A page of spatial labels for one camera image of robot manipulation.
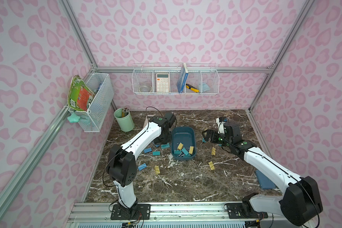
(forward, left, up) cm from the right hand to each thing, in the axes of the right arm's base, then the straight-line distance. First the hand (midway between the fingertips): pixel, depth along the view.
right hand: (207, 132), depth 83 cm
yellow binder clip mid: (-2, -6, -18) cm, 19 cm away
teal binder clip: (-4, +32, -18) cm, 37 cm away
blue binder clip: (-14, +39, -17) cm, 45 cm away
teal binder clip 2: (-6, +26, -5) cm, 27 cm away
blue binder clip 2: (-2, +38, -18) cm, 42 cm away
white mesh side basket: (-3, +60, +15) cm, 62 cm away
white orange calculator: (+31, +27, +13) cm, 43 cm away
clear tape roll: (+30, +39, +9) cm, 50 cm away
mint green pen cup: (+15, +55, -4) cm, 57 cm away
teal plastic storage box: (+3, +14, -16) cm, 21 cm away
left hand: (-1, +25, -5) cm, 26 cm away
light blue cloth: (+35, -1, +5) cm, 35 cm away
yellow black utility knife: (+31, +7, +8) cm, 33 cm away
